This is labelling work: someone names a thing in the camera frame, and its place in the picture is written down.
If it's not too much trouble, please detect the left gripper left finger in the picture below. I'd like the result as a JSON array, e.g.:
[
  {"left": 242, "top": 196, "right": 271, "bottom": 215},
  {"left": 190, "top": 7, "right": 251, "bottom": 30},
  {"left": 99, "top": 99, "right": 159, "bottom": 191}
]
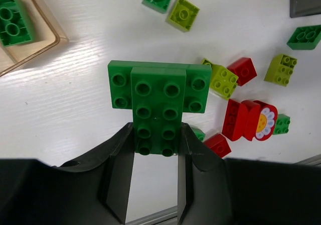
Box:
[{"left": 59, "top": 123, "right": 134, "bottom": 224}]

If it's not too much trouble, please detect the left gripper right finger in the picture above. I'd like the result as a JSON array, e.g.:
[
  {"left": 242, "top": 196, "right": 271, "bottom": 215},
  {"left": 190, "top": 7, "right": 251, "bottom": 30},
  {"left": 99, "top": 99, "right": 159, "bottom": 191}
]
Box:
[{"left": 178, "top": 123, "right": 226, "bottom": 224}]

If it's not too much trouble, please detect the green lego plate stack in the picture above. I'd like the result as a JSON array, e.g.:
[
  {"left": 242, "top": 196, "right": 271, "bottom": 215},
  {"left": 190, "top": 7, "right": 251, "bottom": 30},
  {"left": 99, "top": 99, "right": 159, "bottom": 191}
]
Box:
[{"left": 107, "top": 60, "right": 212, "bottom": 157}]

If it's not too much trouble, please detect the red rectangular lego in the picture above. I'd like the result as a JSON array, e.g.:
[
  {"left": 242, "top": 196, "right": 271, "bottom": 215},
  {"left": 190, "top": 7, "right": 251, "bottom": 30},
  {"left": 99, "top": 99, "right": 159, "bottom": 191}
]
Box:
[{"left": 204, "top": 134, "right": 231, "bottom": 158}]

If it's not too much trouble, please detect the small green lego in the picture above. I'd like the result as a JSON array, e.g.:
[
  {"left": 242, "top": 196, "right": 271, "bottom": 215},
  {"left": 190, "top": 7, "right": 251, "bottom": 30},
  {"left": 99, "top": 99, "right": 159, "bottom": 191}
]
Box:
[{"left": 191, "top": 127, "right": 206, "bottom": 142}]

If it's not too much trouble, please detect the red flower lego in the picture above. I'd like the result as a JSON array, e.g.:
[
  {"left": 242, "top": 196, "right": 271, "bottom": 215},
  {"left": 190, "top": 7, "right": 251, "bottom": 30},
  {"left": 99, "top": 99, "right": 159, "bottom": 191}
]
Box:
[{"left": 222, "top": 99, "right": 278, "bottom": 141}]

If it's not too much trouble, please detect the lime stepped lego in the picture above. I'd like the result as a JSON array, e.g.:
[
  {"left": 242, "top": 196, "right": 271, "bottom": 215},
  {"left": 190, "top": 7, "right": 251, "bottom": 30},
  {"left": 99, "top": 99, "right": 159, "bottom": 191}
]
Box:
[{"left": 202, "top": 58, "right": 239, "bottom": 100}]

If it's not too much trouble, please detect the small red square lego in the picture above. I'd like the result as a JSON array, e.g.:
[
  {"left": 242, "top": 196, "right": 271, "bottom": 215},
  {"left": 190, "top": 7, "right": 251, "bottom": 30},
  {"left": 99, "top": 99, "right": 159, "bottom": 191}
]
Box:
[{"left": 227, "top": 57, "right": 257, "bottom": 86}]

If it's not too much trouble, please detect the lime lego right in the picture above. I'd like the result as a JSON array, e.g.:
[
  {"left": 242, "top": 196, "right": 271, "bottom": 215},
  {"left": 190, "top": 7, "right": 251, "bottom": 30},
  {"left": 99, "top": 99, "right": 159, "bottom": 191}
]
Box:
[{"left": 264, "top": 54, "right": 297, "bottom": 87}]

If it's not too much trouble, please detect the lime square lego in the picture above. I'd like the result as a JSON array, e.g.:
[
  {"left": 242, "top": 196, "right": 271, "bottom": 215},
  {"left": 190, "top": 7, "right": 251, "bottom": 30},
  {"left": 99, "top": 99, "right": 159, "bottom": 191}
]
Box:
[{"left": 166, "top": 0, "right": 200, "bottom": 32}]

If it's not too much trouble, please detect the grey translucent container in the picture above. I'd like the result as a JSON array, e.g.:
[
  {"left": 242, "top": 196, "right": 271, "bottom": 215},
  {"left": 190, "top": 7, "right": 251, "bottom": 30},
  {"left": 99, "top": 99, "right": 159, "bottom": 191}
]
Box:
[{"left": 289, "top": 0, "right": 320, "bottom": 18}]

